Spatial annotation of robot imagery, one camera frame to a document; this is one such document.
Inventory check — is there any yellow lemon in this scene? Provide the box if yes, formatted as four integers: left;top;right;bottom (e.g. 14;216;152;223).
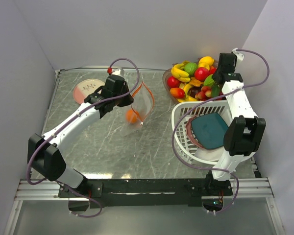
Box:
198;56;215;66

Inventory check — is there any yellow banana bunch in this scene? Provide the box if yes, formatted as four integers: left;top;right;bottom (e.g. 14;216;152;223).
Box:
171;63;191;83

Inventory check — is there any dark purple plum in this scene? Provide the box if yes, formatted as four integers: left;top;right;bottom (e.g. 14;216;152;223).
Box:
188;87;201;98

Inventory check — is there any tan ginger root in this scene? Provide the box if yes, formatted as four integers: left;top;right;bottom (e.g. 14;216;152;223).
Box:
189;77;202;87

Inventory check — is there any white plate in basket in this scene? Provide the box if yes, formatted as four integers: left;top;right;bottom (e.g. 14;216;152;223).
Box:
195;147;224;162

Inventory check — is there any clear brown fruit bowl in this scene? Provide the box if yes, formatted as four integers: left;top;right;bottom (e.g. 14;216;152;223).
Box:
163;56;223;103

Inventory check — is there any red apple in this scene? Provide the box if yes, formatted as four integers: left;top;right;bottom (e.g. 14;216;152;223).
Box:
167;76;181;89
194;67;209;82

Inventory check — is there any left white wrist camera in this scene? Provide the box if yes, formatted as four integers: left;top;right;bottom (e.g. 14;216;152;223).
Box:
107;68;124;77

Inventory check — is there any pink plate in basket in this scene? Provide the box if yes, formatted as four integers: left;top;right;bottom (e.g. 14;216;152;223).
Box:
186;116;204;149

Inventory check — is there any clear orange zip top bag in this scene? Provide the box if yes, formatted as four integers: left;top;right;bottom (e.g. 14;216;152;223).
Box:
121;82;155;137

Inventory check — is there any green leaf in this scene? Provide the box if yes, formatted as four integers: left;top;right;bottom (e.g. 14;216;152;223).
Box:
203;74;215;87

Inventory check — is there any teal plate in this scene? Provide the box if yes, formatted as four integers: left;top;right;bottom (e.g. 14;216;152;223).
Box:
191;113;228;150

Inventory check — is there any white plastic dish basket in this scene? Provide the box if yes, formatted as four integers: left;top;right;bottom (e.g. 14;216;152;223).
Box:
171;100;232;166

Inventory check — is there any orange fruit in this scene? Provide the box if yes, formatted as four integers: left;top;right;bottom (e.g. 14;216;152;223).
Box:
125;109;140;124

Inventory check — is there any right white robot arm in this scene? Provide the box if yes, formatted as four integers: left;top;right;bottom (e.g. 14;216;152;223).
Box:
204;48;266;195

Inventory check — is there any red apple front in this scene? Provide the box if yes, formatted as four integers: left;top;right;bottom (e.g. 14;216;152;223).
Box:
167;76;181;89

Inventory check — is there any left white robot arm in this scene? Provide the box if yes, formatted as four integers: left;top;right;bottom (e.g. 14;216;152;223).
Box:
26;73;134;197

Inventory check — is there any lychee cluster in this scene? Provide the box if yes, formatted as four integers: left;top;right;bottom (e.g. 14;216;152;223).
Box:
195;85;223;101

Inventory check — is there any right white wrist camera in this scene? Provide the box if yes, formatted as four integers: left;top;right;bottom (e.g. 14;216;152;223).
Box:
232;48;245;67

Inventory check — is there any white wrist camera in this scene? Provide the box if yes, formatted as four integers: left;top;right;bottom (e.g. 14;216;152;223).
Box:
107;68;124;77
232;48;245;67

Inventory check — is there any aluminium frame rail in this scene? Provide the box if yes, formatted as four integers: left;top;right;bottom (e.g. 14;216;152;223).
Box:
14;178;274;201

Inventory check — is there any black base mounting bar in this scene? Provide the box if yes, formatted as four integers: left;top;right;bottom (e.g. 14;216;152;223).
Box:
58;178;233;211

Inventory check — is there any pink and cream plate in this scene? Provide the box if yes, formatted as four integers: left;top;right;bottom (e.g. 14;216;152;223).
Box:
73;79;104;104

